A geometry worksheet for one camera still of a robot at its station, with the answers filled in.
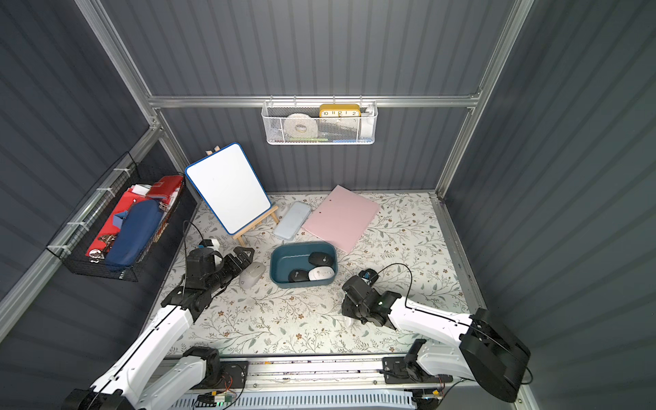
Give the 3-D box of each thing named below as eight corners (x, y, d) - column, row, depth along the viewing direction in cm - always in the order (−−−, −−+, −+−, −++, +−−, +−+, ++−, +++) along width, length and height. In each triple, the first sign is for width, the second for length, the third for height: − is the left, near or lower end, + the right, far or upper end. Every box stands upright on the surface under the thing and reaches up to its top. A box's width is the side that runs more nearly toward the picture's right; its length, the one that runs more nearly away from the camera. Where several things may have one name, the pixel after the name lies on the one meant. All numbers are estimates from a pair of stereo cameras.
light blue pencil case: (273, 236, 107) (272, 233, 105) (293, 202, 119) (293, 199, 118) (294, 242, 105) (293, 239, 103) (312, 207, 117) (312, 204, 116)
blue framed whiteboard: (220, 231, 110) (182, 168, 83) (257, 205, 119) (233, 141, 92) (241, 250, 103) (207, 189, 76) (278, 221, 113) (260, 158, 86)
